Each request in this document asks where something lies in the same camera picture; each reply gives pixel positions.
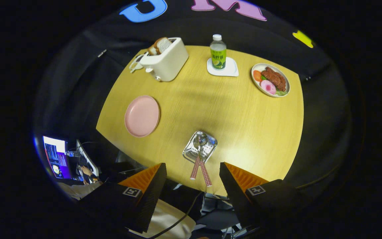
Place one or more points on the white toaster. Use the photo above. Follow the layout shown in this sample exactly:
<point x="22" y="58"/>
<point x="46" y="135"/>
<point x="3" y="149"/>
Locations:
<point x="167" y="63"/>

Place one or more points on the white coaster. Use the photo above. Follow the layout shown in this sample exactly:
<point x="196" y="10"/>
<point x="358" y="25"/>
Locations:
<point x="232" y="71"/>

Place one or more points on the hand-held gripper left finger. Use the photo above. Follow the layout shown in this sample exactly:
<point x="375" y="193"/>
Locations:
<point x="151" y="196"/>

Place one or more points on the silver laptop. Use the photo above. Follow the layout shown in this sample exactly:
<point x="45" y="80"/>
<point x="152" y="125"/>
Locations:
<point x="90" y="162"/>

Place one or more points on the pink plate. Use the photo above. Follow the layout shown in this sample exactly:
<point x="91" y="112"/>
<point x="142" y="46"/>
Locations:
<point x="142" y="116"/>

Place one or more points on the metal clip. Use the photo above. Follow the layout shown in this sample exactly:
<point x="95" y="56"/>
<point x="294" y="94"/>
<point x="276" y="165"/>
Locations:
<point x="102" y="53"/>

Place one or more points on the white divided snack dish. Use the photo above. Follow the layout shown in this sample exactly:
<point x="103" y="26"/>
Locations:
<point x="134" y="66"/>

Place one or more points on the green label drink bottle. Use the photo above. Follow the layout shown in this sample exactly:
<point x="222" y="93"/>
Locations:
<point x="218" y="56"/>

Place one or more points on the white plate of food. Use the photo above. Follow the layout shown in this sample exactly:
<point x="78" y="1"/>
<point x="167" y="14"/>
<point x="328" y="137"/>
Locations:
<point x="272" y="79"/>

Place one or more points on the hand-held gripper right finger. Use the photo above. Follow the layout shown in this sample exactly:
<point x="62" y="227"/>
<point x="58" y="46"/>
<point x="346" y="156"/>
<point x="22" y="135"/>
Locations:
<point x="235" y="196"/>

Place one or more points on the bread slice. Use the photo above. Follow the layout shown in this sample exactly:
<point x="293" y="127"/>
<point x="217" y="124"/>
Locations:
<point x="163" y="44"/>
<point x="152" y="50"/>

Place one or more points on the lit computer screen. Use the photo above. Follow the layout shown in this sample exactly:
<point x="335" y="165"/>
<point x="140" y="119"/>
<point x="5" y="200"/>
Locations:
<point x="56" y="156"/>

